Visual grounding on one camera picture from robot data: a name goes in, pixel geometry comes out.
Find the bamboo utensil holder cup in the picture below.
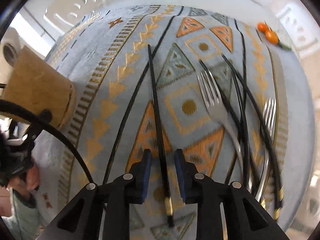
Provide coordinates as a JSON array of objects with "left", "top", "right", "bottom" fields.
[{"left": 3, "top": 46, "right": 76, "bottom": 130}]

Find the black chopstick longest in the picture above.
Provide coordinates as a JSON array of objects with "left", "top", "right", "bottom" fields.
[{"left": 148, "top": 44, "right": 174, "bottom": 228}]

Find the steel fork large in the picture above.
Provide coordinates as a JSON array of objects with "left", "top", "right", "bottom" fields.
[{"left": 197, "top": 70, "right": 244, "bottom": 173}]

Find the light green sleeve forearm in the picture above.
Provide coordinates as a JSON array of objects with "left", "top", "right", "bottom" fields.
[{"left": 2, "top": 189, "right": 39, "bottom": 239}]

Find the person's left hand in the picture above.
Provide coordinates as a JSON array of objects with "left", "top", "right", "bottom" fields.
[{"left": 8, "top": 164, "right": 40, "bottom": 198}]

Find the black chopstick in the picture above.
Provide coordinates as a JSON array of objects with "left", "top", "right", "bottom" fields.
[
  {"left": 221, "top": 53, "right": 284, "bottom": 209},
  {"left": 199, "top": 60, "right": 257, "bottom": 193},
  {"left": 232, "top": 72, "right": 253, "bottom": 192}
]

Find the steel fork small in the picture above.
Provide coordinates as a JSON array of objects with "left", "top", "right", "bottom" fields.
[{"left": 255, "top": 98, "right": 276, "bottom": 203}]

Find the patterned blue table mat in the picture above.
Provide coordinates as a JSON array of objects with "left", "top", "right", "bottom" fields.
[{"left": 46, "top": 4, "right": 316, "bottom": 240}]

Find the orange mandarin near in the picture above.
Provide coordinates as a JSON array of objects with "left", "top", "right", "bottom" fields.
[{"left": 265, "top": 30, "right": 279, "bottom": 44}]

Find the orange mandarin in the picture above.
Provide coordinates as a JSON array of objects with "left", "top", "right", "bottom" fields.
[
  {"left": 257, "top": 22, "right": 269, "bottom": 33},
  {"left": 265, "top": 30, "right": 279, "bottom": 44}
]

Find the white chair far right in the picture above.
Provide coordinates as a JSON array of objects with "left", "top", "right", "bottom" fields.
[{"left": 276, "top": 2, "right": 319, "bottom": 59}]

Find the orange mandarin far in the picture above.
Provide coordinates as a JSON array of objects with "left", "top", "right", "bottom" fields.
[{"left": 257, "top": 22, "right": 269, "bottom": 33}]

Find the black cable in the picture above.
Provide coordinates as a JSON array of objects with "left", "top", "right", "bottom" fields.
[{"left": 0, "top": 100, "right": 94, "bottom": 184}]

